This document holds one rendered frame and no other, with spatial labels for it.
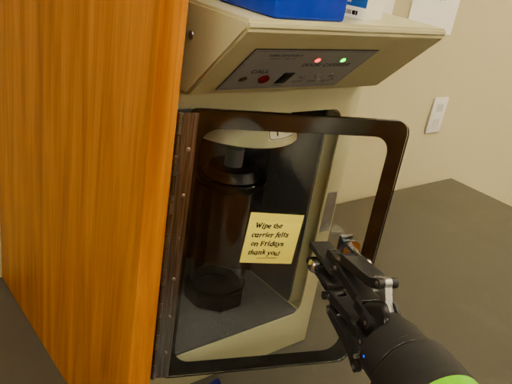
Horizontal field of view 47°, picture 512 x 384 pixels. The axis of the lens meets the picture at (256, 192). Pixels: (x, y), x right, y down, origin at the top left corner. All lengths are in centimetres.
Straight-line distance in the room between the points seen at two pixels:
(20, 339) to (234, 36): 64
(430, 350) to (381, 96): 112
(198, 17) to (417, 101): 123
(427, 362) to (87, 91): 46
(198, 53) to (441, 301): 85
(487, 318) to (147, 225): 87
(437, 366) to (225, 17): 39
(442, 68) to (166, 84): 135
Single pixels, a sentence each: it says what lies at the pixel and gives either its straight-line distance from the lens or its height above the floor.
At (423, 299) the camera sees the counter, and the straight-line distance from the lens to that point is 130.
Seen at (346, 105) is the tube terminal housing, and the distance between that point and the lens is 87.
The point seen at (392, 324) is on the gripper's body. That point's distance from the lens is 64.
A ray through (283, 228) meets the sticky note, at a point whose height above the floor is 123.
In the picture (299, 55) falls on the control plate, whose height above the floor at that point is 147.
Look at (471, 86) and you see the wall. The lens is 200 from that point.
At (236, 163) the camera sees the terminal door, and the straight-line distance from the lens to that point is 71.
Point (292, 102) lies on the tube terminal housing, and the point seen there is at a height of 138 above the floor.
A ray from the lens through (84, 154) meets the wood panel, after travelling 71.
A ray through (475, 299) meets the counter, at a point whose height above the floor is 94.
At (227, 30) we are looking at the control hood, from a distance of 59.
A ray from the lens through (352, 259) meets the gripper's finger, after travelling 71.
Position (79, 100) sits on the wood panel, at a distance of 71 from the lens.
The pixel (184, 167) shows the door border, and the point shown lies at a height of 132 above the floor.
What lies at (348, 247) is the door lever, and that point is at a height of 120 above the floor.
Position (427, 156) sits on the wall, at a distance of 194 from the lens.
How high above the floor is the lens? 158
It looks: 24 degrees down
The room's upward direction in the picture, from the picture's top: 10 degrees clockwise
